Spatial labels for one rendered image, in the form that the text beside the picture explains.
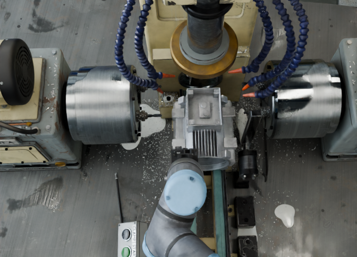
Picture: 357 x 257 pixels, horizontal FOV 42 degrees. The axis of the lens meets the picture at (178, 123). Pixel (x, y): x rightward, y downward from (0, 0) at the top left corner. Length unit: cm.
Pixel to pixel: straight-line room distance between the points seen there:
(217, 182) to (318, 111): 39
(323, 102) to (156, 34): 57
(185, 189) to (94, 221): 70
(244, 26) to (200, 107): 31
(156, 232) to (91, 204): 64
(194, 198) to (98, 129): 50
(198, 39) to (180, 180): 35
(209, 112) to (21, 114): 54
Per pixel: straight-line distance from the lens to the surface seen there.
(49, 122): 140
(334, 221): 170
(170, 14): 147
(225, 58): 123
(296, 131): 146
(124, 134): 142
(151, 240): 108
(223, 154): 139
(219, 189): 153
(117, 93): 139
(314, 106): 142
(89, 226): 166
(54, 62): 148
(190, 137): 140
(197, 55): 121
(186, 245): 101
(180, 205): 102
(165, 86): 162
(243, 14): 147
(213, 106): 141
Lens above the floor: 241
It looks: 69 degrees down
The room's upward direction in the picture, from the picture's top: 3 degrees counter-clockwise
